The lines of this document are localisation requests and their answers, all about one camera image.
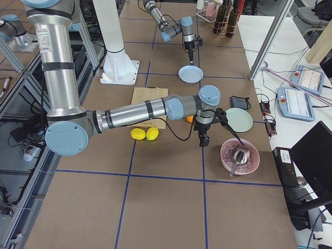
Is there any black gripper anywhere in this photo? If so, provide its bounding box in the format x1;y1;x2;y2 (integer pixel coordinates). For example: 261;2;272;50
183;36;203;65
193;108;244;147

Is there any light blue plate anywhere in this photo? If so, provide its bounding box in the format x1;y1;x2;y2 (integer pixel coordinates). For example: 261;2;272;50
178;65;204;84

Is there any orange fruit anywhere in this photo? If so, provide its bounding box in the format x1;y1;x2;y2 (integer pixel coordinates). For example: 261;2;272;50
186;116;194;123

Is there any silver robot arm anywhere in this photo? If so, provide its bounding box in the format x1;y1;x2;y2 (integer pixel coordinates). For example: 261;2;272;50
143;1;203;66
24;1;229;156

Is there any mint green plate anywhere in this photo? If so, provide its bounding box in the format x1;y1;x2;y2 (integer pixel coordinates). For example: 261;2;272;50
226;108;253;133

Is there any pink bowl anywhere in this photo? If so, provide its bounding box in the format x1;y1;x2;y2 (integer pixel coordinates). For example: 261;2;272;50
220;139;260;177

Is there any metal scoop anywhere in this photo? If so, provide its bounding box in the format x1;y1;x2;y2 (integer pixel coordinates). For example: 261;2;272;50
229;144;250;177

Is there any folded grey cloth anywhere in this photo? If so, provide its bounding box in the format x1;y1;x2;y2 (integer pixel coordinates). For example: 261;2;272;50
229;95;251;110

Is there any black desktop computer box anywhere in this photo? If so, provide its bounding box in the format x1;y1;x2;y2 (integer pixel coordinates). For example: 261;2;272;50
272;147;307;188

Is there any white plastic cup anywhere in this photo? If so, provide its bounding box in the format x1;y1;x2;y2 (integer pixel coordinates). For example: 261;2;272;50
196;0;204;10

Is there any pink plastic cup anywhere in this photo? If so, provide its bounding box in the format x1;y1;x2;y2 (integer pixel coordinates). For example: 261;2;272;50
205;2;215;17

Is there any dark green wine bottle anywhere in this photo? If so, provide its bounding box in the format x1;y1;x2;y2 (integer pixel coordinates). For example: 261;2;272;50
226;0;239;38

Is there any wooden cutting board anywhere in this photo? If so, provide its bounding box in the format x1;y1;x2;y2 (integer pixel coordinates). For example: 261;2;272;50
128;87;169;129

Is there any near teach pendant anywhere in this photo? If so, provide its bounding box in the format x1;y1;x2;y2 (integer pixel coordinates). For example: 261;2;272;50
277;86;315;122

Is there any teach pendant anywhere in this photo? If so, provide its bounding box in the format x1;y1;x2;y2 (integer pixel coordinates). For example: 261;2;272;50
277;86;315;122
292;65;325;95

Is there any black computer monitor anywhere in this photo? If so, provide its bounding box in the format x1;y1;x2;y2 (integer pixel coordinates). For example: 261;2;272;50
290;121;331;196

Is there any upper yellow lemon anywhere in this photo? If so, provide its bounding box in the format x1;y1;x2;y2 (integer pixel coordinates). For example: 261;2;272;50
146;127;159;141

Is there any yellow lemon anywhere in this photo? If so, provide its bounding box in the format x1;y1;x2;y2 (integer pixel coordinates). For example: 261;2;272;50
130;128;146;140
146;127;159;141

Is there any lower yellow lemon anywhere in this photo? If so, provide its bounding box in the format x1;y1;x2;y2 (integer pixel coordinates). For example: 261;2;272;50
130;128;146;140

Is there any far teach pendant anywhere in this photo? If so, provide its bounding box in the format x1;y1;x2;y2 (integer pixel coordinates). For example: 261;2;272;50
292;65;325;95

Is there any copper wire bottle rack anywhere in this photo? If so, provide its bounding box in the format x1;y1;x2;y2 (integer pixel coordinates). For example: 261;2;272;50
213;3;232;38

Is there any white camera pole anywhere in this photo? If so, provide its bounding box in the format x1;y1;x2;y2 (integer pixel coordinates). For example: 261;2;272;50
93;0;140;86

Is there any aluminium frame post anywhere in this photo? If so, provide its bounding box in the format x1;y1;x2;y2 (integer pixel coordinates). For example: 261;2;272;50
248;0;294;80

